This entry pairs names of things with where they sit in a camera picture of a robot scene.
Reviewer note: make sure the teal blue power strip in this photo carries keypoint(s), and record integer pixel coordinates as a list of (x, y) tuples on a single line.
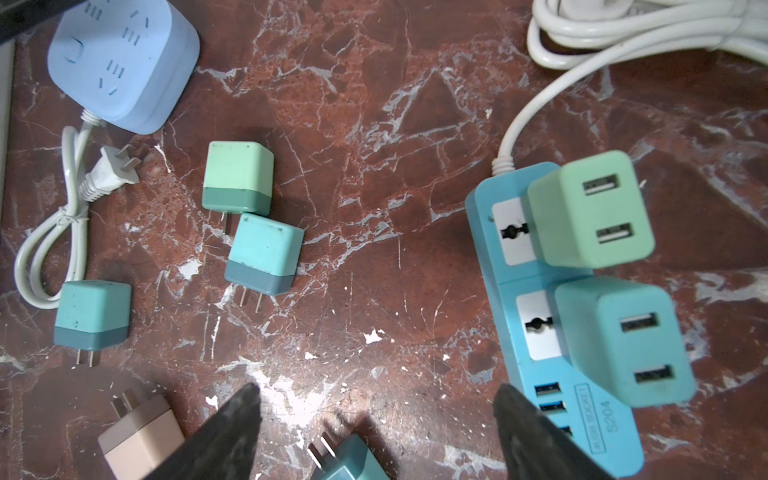
[(520, 288)]

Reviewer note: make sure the teal cube charger left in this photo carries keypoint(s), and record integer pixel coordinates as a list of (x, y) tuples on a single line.
[(92, 315)]

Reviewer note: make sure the light blue square socket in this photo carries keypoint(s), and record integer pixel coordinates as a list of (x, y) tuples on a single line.
[(126, 62)]

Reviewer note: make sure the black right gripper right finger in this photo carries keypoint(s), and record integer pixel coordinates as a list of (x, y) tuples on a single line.
[(533, 447)]

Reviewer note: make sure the light green cube charger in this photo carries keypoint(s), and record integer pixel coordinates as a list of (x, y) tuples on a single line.
[(238, 179)]

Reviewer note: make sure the teal cube charger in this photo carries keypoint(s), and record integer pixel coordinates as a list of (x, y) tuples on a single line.
[(625, 336), (264, 256), (350, 460), (92, 315)]

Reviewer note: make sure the white multicolour power strip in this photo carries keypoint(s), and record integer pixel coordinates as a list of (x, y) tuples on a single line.
[(7, 53)]

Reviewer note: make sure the teal cube charger front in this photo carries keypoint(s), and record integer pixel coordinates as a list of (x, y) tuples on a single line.
[(625, 336)]

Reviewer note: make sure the teal cube charger right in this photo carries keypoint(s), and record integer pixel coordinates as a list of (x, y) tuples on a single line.
[(350, 460)]

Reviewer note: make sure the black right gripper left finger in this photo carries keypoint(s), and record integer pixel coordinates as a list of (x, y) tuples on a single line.
[(224, 447)]

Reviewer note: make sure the pink cube charger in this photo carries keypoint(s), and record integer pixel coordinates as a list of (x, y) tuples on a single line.
[(145, 434)]

